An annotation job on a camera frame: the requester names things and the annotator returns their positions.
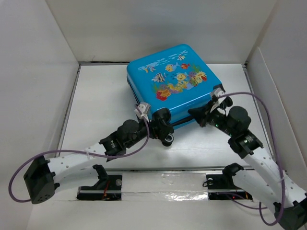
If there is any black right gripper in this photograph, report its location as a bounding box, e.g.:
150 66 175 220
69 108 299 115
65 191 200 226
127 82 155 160
187 100 235 137

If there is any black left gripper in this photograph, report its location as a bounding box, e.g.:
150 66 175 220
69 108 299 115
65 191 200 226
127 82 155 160
124 114 171 149

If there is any blue kids suitcase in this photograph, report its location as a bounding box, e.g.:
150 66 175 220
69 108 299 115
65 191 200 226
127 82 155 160
127 44 232 131

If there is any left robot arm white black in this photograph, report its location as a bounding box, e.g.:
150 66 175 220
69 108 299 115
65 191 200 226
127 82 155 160
24 108 174 204

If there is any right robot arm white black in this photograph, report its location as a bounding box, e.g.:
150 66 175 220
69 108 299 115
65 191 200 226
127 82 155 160
188 106 307 230

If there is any white front foam board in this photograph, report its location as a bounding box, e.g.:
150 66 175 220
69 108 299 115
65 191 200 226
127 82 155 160
27 172 267 230

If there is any white right side panel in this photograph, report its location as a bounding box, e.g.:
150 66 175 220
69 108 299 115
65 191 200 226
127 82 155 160
247 47 307 190

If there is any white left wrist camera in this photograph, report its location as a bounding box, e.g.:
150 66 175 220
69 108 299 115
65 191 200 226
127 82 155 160
134 102 151 122

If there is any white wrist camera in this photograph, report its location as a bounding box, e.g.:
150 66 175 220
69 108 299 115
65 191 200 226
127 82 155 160
134 102 151 122
210 88 225 112

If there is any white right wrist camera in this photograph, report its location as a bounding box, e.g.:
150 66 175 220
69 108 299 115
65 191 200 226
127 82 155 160
210 88 225 112

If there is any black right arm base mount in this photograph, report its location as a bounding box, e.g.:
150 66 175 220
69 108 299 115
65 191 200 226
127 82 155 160
202 163 253 200

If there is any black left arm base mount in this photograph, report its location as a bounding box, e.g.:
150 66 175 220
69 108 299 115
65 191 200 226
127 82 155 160
76 165 122 201

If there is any aluminium front rail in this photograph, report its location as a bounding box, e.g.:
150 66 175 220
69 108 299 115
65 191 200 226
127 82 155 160
51 167 276 173

